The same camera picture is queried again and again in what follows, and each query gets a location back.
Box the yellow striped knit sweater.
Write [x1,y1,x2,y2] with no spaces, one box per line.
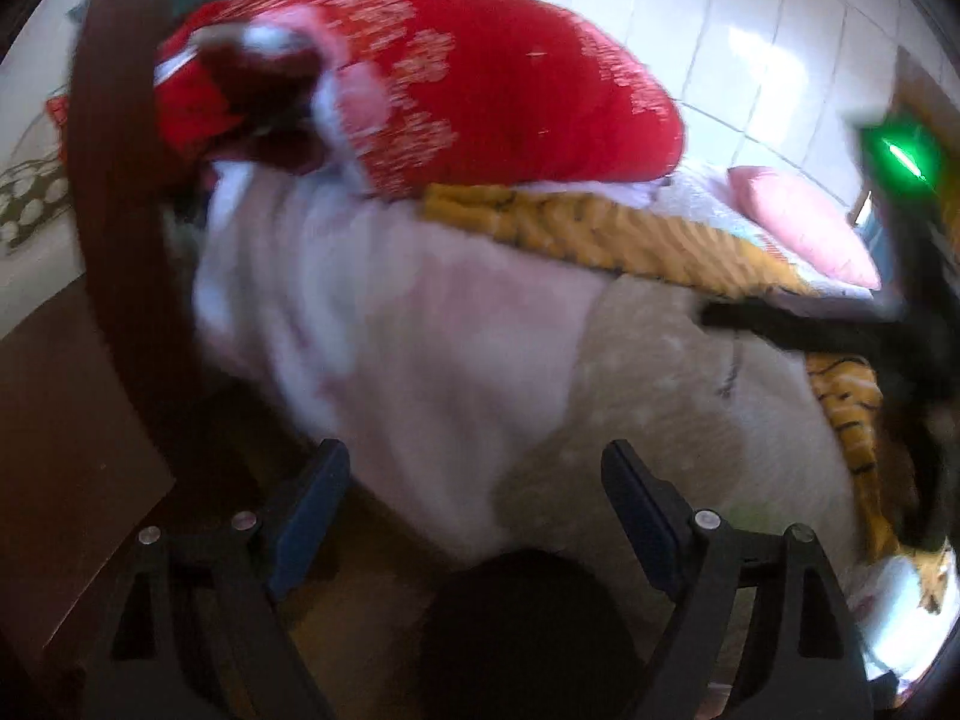
[420,184,947,613]

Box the red floral quilt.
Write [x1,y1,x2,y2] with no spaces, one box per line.
[155,0,685,199]

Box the white glossy wardrobe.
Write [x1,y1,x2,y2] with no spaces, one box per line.
[547,0,958,208]

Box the pink pillow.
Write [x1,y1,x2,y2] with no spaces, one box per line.
[727,166,882,291]

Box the dark wooden bed frame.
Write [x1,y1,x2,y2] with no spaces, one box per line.
[62,0,220,481]

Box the heart patterned quilted bedspread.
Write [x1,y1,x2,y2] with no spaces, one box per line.
[494,167,958,684]

